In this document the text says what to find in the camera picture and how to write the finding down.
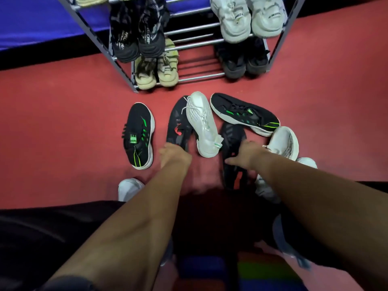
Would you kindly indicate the blue printed fabric banner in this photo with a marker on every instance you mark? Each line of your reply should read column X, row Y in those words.
column 36, row 21

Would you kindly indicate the multicoloured foam mat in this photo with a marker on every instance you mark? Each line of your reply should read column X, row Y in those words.
column 200, row 266

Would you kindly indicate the person's black trousers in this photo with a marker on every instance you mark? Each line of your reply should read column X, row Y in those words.
column 45, row 233

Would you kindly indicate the grey metal shoe rack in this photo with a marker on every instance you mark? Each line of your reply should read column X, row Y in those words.
column 197, row 44

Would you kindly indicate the white mesh laced sneaker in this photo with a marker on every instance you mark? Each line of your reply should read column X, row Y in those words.
column 285, row 142
column 203, row 124

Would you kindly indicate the person's dark patterned sleeve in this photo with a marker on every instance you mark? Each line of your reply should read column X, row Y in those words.
column 66, row 286

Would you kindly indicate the person's left hand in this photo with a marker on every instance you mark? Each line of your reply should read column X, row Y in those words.
column 175, row 156

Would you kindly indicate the person's right hand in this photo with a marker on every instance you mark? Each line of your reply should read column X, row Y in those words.
column 250, row 156

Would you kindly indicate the person's right forearm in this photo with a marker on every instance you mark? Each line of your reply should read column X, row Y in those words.
column 327, row 209

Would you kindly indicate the white chunky sneaker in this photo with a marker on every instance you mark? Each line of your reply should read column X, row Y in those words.
column 233, row 27
column 268, row 24

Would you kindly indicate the black grey mesh sneaker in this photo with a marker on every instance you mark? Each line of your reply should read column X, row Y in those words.
column 151, row 42
column 125, row 48

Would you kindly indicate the person's left forearm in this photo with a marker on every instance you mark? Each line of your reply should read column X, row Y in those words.
column 130, row 227

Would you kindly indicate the black green-striped sneaker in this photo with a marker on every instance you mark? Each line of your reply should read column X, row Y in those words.
column 138, row 133
column 242, row 113

